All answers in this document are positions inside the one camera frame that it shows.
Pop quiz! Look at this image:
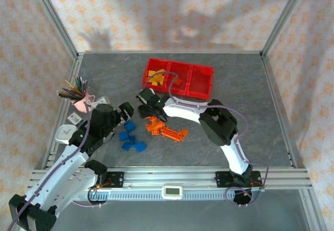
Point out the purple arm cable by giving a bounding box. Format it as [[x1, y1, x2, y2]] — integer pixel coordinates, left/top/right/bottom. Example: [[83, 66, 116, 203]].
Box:
[[142, 71, 270, 207], [6, 95, 95, 231]]

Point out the aluminium side rail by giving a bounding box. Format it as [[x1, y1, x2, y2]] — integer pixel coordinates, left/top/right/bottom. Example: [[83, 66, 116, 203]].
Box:
[[41, 54, 85, 169], [260, 54, 300, 168]]

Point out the brown pencil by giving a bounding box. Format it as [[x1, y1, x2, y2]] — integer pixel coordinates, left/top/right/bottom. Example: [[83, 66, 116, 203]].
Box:
[[61, 83, 79, 98]]

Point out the small white box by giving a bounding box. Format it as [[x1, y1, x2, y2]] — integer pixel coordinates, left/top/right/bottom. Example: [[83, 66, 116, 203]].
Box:
[[95, 95, 111, 107]]

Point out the red plastic bin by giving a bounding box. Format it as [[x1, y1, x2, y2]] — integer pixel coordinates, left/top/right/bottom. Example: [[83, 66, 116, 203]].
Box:
[[142, 57, 172, 93], [187, 64, 214, 101], [165, 61, 194, 96]]

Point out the orange curved lego piece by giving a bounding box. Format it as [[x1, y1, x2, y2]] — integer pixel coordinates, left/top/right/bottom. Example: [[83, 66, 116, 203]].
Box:
[[145, 116, 166, 136]]

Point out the aluminium mounting rail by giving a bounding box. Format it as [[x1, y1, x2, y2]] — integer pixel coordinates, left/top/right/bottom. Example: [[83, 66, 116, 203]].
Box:
[[29, 166, 313, 190]]

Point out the long orange lego piece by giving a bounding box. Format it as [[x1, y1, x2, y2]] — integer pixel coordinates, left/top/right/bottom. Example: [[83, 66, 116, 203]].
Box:
[[161, 127, 189, 142]]

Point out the grey slotted cable duct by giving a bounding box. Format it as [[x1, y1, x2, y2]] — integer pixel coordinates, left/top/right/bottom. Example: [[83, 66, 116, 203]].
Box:
[[75, 190, 262, 202]]

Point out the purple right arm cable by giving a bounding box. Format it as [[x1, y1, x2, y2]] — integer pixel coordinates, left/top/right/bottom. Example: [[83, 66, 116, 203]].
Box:
[[142, 71, 270, 207]]

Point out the yellow pencil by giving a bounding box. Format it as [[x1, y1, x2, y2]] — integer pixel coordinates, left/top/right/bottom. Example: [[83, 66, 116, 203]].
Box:
[[64, 79, 80, 96]]

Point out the green pencil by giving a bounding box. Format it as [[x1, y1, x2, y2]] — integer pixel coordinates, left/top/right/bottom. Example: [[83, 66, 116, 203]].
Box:
[[74, 76, 84, 96]]

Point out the white round-cornered device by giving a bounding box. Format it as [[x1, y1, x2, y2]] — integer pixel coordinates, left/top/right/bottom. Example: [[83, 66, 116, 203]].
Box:
[[55, 125, 79, 145]]

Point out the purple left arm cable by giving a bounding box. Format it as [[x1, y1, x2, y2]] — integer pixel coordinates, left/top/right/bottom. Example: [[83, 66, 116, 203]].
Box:
[[6, 95, 95, 231]]

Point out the white card with red logo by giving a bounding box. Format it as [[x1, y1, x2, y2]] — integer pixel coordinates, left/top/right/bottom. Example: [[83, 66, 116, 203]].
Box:
[[66, 113, 85, 126]]

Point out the aluminium frame post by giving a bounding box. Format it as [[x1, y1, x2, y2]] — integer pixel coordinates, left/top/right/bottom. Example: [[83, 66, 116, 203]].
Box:
[[260, 0, 312, 57], [28, 0, 80, 57]]

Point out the white digital timer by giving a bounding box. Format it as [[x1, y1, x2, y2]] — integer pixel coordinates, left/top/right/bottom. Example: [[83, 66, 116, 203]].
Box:
[[161, 185, 183, 199]]

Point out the pink pencil cup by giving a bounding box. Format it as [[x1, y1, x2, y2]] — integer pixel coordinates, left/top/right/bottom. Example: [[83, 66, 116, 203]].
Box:
[[73, 86, 96, 115]]

